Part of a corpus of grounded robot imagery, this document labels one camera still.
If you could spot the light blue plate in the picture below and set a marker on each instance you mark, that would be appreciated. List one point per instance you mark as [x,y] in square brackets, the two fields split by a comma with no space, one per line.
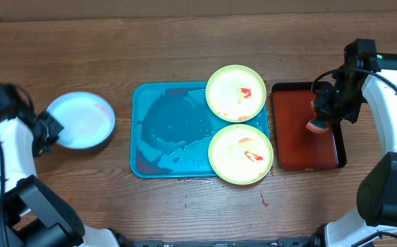
[87,119]

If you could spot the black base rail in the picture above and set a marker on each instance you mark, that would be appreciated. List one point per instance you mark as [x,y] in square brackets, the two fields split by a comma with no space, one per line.
[280,242]

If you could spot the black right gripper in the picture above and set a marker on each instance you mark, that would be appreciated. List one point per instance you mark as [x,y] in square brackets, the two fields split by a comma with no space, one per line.
[325,108]

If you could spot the red and black tray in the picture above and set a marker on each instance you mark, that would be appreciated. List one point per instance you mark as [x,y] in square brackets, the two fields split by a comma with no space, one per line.
[297,146]

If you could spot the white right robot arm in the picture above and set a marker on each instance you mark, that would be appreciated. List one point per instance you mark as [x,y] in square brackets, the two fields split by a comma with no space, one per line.
[366,76]

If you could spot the pink and green sponge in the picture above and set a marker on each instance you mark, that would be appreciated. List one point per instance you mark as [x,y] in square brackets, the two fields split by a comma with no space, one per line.
[316,124]

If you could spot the teal plastic tray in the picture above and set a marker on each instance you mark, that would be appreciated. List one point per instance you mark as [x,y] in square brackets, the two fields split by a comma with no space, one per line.
[171,129]

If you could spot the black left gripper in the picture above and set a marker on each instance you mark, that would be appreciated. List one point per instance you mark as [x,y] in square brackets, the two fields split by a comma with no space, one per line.
[48,119]

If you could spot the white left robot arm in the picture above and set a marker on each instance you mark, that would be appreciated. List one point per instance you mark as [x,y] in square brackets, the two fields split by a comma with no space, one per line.
[31,214]

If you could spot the yellow-green plate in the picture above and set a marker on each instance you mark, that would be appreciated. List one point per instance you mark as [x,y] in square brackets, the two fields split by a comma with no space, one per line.
[240,154]
[235,93]

